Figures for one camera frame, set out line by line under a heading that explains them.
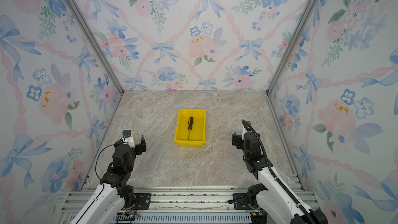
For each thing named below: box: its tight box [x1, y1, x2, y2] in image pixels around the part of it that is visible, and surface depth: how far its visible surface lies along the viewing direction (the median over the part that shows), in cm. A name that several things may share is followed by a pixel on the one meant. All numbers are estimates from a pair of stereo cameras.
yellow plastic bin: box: [174, 108, 207, 147], surface depth 99 cm
